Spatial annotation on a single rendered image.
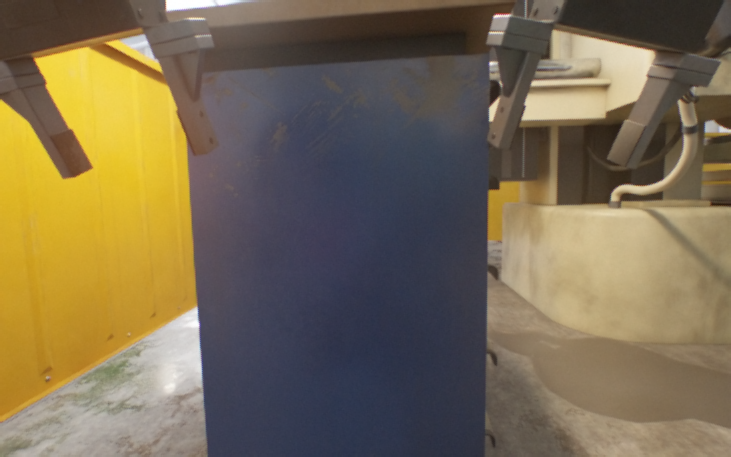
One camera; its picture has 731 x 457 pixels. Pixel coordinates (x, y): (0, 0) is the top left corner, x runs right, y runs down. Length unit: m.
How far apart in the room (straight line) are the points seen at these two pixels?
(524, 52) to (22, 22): 0.39
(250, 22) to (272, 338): 0.46
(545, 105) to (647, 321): 1.10
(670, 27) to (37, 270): 1.36
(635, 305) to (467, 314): 1.54
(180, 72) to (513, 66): 0.27
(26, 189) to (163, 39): 1.01
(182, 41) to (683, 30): 0.39
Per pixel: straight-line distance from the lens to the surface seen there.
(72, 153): 0.44
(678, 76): 0.43
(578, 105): 2.14
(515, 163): 2.40
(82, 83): 1.53
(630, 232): 2.00
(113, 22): 0.36
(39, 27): 0.39
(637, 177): 2.69
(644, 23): 0.39
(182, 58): 0.36
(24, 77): 0.44
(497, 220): 4.19
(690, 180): 2.87
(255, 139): 0.60
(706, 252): 2.16
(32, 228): 1.33
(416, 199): 0.55
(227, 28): 0.60
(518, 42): 0.34
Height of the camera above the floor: 0.69
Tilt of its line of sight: 5 degrees down
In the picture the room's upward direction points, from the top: 1 degrees counter-clockwise
